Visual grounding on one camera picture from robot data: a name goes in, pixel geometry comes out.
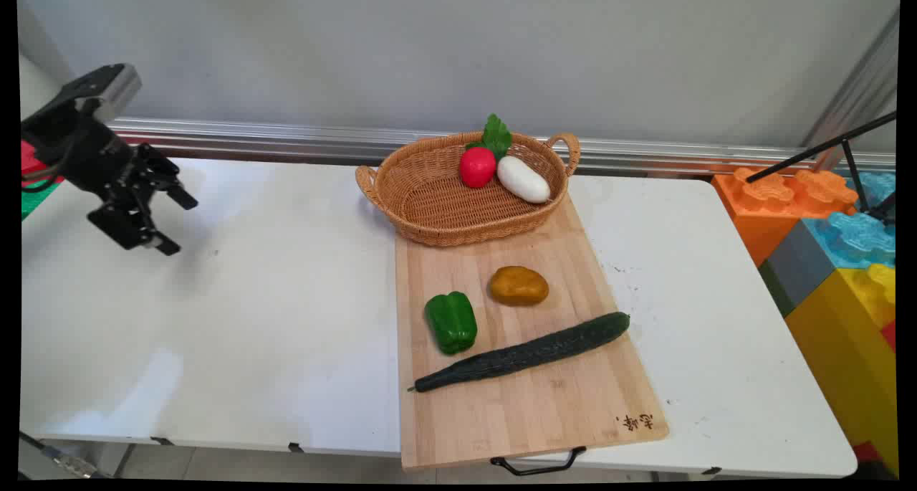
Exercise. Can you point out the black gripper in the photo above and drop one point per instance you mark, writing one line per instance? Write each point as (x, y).
(86, 154)

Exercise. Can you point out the dark green toy cucumber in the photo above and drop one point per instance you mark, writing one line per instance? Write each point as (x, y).
(523, 353)

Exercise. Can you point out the green giant building block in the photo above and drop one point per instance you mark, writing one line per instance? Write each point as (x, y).
(34, 198)

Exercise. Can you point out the red giant building block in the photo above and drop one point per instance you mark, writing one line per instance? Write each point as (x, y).
(30, 163)

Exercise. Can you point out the woven wicker basket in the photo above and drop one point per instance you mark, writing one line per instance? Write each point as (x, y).
(437, 204)

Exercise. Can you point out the green toy bell pepper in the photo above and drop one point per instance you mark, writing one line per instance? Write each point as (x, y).
(451, 322)

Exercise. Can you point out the red toy tomato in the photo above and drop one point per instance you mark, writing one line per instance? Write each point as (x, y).
(477, 167)

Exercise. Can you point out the green toy leaf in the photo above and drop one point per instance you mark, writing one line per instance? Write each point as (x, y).
(496, 137)

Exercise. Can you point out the white toy radish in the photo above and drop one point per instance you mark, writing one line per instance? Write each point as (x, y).
(523, 179)

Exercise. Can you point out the brown toy potato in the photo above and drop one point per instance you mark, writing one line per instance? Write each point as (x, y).
(519, 286)

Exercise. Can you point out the wooden cutting board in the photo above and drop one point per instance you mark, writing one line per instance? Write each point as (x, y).
(530, 398)

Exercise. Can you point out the orange giant building block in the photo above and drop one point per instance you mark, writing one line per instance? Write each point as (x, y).
(766, 211)

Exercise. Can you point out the grey giant building block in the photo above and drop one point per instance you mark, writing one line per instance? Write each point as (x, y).
(799, 265)

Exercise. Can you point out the black tripod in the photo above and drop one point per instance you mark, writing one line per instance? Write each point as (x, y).
(845, 143)

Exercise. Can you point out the blue giant building block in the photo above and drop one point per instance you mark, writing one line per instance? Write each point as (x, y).
(877, 186)
(860, 236)

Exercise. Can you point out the yellow giant building block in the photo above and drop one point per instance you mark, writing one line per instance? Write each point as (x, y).
(852, 355)

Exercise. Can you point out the small red building block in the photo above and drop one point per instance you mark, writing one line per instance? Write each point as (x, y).
(890, 335)

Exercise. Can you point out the horizontal aluminium frame rail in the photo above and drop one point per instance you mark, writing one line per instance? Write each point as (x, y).
(286, 138)

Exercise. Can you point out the slanted aluminium frame post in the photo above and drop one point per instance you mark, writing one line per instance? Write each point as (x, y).
(860, 89)

